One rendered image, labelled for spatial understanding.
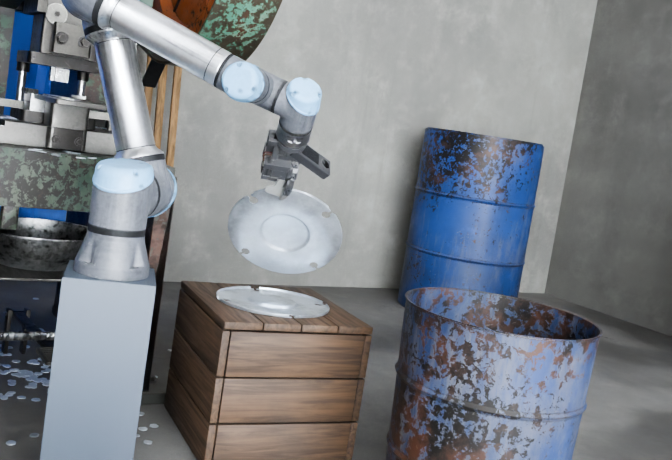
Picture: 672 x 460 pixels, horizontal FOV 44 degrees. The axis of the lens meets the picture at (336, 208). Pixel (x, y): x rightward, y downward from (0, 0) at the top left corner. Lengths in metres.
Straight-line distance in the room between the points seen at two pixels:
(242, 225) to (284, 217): 0.11
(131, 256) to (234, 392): 0.43
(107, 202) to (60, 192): 0.53
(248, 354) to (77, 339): 0.41
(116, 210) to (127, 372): 0.32
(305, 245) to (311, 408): 0.40
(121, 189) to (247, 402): 0.59
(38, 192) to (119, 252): 0.55
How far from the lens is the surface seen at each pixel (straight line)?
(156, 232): 2.25
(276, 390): 1.98
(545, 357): 1.67
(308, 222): 2.05
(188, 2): 2.62
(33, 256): 2.33
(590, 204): 5.08
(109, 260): 1.70
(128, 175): 1.69
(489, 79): 4.73
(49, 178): 2.21
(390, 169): 4.36
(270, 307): 2.07
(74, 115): 2.27
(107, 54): 1.87
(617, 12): 5.19
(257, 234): 2.10
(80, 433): 1.79
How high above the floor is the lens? 0.82
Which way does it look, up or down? 6 degrees down
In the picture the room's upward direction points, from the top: 9 degrees clockwise
